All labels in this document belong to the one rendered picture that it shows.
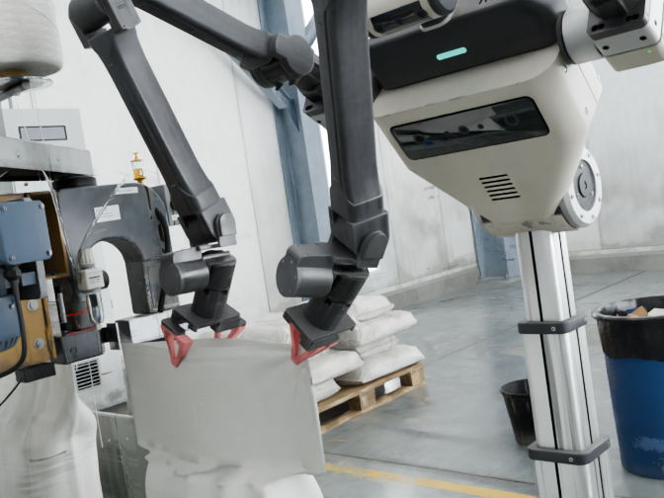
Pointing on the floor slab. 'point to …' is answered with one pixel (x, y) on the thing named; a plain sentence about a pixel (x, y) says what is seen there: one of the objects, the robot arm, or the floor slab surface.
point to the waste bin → (635, 380)
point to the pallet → (362, 401)
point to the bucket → (520, 410)
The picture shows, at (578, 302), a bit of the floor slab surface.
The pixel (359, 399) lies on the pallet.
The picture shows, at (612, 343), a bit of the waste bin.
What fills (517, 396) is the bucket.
